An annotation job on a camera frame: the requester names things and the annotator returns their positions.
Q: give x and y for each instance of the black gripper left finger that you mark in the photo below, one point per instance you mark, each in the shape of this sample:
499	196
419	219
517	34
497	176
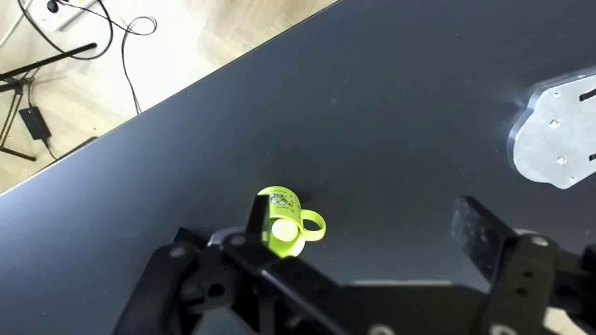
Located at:
186	273

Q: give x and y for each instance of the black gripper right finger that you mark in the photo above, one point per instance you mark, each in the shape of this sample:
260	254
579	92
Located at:
527	273

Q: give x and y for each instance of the lime green mug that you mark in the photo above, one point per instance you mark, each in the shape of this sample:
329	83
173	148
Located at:
286	206

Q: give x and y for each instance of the silver metal mounting plate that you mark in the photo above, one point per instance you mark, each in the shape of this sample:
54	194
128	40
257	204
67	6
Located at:
555	133

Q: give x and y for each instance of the small black power adapter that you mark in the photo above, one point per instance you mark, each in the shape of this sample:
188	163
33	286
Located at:
33	122

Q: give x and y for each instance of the black tripod stand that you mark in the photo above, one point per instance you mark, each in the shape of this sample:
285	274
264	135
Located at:
37	66

